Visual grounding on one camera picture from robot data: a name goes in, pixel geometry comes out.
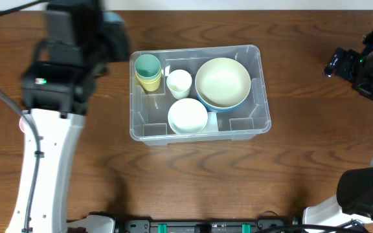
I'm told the yellow cup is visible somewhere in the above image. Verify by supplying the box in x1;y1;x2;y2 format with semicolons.
137;77;161;92
135;72;161;83

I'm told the mint green cup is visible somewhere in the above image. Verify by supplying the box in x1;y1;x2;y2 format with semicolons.
134;54;161;77

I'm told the pink cup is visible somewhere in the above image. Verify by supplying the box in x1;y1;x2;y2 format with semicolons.
19;117;25;134

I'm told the cream white cup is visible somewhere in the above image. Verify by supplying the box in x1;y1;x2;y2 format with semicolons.
166;69;192;100

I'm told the white bowl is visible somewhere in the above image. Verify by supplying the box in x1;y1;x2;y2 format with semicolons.
168;98;209;128

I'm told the light grey bowl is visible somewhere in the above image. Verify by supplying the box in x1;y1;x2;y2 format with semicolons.
169;124;206;134

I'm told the dark blue bowl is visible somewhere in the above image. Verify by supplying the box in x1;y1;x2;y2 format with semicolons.
206;107;239;113
197;94;247;109

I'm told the large beige bowl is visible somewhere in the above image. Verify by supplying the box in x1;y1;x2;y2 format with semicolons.
195;58;251;107

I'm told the light blue cup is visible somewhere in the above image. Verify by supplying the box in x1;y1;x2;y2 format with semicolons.
103;11;124;24

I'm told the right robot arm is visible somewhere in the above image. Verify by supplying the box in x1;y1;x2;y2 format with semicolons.
298;30;373;232

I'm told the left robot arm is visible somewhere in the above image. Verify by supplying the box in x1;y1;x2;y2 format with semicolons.
7;0;130;232

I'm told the clear plastic storage container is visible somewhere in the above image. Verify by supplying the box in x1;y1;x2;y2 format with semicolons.
130;45;272;146

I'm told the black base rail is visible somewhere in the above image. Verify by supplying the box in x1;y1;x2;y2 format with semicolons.
66;218;366;233

